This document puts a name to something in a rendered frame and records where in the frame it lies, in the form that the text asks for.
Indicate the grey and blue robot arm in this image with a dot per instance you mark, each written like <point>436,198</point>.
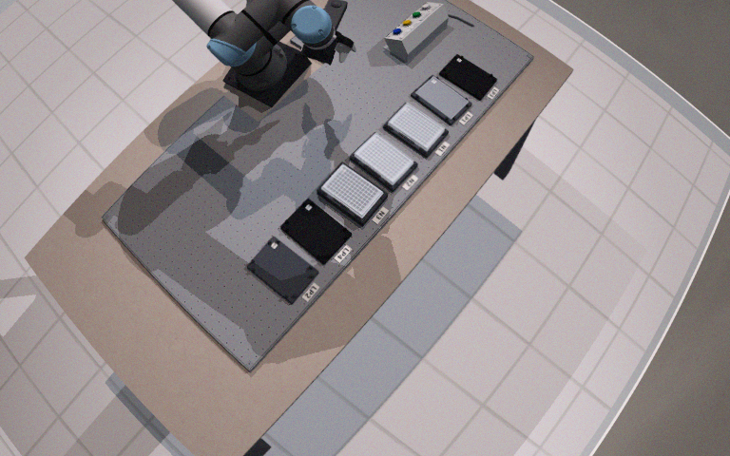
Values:
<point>259,26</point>

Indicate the grey button panel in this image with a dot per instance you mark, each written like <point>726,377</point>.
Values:
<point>418,29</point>

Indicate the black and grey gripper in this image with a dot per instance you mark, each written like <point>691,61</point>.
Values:
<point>342,44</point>

